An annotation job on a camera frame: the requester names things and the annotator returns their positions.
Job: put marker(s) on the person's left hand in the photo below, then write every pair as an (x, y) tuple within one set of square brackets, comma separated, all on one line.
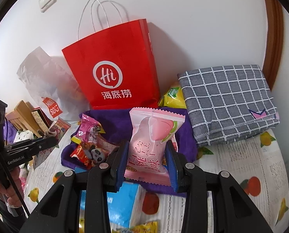
[(13, 189)]

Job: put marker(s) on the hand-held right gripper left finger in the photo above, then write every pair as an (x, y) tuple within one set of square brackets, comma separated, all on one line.
[(121, 172)]

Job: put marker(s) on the brown wooden frame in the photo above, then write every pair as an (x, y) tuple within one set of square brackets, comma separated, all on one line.
[(273, 41)]

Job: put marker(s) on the purple towel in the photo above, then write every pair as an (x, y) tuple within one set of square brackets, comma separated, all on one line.
[(189, 138)]

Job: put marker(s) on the patterned red-edged box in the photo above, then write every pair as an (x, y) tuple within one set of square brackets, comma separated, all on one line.
[(41, 122)]

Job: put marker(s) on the yellow snack packet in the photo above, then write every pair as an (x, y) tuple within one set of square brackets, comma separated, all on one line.
[(137, 228)]

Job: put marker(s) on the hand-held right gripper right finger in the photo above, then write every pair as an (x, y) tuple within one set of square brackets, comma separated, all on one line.
[(172, 168)]

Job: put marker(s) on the blue tissue box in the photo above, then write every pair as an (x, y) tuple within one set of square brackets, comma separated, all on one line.
[(120, 203)]

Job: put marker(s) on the pink peach snack packet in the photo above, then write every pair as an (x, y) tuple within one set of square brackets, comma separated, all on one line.
[(149, 136)]

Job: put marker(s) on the fruit print bed sheet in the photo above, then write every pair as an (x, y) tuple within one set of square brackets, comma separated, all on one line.
[(244, 170)]

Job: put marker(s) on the small pale pink snack packet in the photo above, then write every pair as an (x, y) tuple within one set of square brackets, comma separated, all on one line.
[(106, 145)]

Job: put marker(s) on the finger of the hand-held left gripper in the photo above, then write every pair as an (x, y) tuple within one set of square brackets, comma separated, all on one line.
[(37, 144)]

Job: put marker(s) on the yellow snack bag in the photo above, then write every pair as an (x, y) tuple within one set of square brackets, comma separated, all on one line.
[(173, 97)]

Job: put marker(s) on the grey checked cloth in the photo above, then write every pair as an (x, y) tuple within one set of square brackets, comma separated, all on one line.
[(227, 102)]

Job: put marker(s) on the red paper bag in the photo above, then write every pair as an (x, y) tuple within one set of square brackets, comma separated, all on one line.
[(110, 65)]

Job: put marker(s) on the magenta snack packet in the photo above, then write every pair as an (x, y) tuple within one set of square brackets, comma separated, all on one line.
[(89, 128)]

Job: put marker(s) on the pink bear print box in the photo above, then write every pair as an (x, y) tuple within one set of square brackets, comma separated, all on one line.
[(60, 126)]

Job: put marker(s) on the red snack packet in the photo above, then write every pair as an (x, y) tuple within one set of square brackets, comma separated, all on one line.
[(83, 155)]

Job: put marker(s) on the white plastic shopping bag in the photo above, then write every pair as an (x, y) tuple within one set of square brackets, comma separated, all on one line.
[(49, 82)]

